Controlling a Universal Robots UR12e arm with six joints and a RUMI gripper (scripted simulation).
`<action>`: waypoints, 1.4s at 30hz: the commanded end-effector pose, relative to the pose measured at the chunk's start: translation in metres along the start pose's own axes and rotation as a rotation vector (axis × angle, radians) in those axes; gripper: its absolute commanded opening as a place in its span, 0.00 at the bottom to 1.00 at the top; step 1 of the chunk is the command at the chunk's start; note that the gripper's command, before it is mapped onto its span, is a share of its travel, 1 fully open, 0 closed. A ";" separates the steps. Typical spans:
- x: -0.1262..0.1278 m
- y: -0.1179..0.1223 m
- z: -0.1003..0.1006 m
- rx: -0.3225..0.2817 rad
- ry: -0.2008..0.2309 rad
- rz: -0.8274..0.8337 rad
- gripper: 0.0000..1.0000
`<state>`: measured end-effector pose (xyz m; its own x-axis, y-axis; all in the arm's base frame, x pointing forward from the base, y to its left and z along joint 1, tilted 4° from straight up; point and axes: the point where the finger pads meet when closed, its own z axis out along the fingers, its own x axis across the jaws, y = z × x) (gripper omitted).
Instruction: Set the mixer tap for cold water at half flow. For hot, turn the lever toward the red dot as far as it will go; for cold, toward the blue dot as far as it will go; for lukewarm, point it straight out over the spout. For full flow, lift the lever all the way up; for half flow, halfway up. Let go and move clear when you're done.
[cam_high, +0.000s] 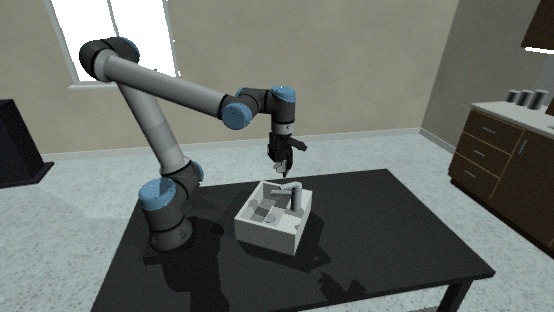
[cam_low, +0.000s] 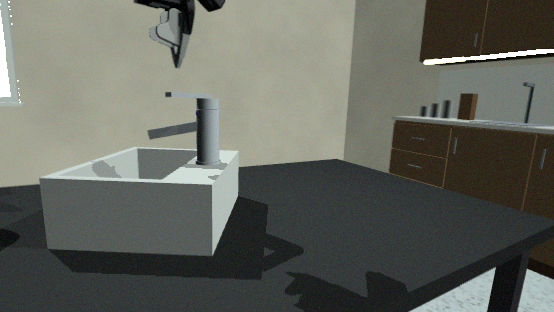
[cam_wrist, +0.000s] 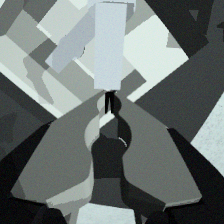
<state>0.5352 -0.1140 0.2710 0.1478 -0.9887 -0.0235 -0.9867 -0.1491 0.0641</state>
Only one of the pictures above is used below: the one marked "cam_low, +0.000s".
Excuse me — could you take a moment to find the white rectangular sink basin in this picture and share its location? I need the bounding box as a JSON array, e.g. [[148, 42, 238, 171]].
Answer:
[[39, 147, 239, 256]]

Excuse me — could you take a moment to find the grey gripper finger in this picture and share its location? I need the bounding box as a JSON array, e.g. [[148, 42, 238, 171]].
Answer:
[[149, 9, 177, 68], [156, 0, 195, 68]]

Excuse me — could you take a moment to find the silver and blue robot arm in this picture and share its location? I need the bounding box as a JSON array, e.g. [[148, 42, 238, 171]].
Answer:
[[198, 0, 225, 12]]

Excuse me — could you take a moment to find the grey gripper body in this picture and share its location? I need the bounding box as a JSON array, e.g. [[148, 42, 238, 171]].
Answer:
[[134, 0, 183, 11]]

